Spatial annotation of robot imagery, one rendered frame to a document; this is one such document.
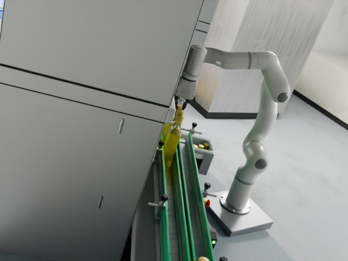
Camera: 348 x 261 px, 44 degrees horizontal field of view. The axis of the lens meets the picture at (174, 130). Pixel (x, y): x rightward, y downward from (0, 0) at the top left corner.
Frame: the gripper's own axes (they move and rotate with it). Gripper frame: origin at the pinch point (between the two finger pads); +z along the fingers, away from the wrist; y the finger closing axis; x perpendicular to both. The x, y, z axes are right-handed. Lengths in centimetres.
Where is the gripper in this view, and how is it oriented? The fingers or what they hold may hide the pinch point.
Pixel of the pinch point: (179, 105)
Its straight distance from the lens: 221.5
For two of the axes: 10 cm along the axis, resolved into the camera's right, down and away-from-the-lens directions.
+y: 9.6, 2.3, 1.9
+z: -2.9, 8.5, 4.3
